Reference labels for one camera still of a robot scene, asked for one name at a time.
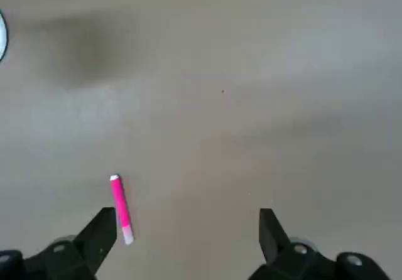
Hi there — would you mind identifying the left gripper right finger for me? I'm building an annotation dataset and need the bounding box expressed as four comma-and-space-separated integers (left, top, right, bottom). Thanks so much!
247, 208, 392, 280

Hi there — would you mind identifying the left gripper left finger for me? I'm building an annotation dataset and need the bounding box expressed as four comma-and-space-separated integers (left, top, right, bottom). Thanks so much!
0, 207, 118, 280

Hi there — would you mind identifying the pink highlighter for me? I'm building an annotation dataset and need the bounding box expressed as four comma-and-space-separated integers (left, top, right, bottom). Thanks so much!
109, 173, 135, 245

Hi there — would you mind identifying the white desk lamp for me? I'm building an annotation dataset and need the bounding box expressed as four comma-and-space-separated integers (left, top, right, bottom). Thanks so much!
0, 9, 9, 63

